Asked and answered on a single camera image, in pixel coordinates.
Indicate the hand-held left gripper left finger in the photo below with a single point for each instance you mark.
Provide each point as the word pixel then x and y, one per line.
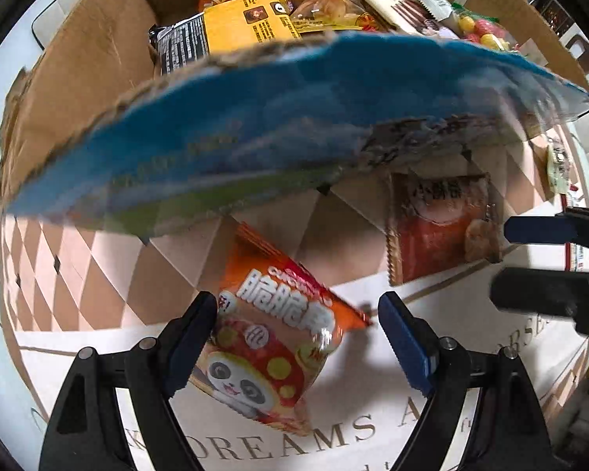
pixel 190 348

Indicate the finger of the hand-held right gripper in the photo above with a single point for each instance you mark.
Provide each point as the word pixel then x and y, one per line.
pixel 545 294
pixel 535 229

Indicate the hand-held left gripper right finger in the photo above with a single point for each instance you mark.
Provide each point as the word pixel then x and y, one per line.
pixel 406 348

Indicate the orange panda snack packet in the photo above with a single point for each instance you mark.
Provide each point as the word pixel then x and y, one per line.
pixel 270 333

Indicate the dark red snack packet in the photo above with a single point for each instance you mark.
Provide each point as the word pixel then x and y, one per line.
pixel 437 235

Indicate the green candy packet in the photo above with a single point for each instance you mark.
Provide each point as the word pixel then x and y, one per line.
pixel 481 29

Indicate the cardboard box blue print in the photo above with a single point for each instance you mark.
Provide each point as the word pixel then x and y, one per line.
pixel 275 108

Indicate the white chocolate stick packet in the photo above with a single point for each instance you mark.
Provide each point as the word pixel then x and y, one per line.
pixel 397 10

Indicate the yellow black snack packet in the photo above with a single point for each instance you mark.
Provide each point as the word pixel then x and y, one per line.
pixel 245 24

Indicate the long red white packet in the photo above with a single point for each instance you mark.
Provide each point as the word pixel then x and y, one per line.
pixel 580 257

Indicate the small white green packet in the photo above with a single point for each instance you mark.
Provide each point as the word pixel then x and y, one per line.
pixel 558 169

